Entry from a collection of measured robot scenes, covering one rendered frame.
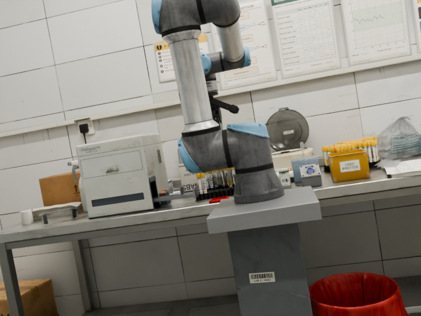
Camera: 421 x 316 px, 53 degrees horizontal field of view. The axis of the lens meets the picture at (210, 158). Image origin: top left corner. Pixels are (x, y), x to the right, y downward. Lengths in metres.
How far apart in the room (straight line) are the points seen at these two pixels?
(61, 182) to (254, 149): 1.23
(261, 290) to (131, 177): 0.71
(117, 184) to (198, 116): 0.60
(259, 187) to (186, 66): 0.40
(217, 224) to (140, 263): 1.40
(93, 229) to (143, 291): 0.86
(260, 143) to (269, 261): 0.33
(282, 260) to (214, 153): 0.35
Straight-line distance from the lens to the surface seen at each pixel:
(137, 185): 1.67
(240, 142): 1.20
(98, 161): 1.72
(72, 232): 1.77
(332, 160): 1.62
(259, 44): 2.23
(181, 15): 1.23
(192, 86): 1.22
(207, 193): 1.70
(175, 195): 1.65
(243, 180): 1.22
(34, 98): 2.59
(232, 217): 1.09
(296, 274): 1.23
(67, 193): 2.19
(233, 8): 1.28
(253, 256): 1.22
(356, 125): 2.24
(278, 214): 1.08
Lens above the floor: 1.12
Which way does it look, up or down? 3 degrees down
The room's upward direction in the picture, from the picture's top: 10 degrees counter-clockwise
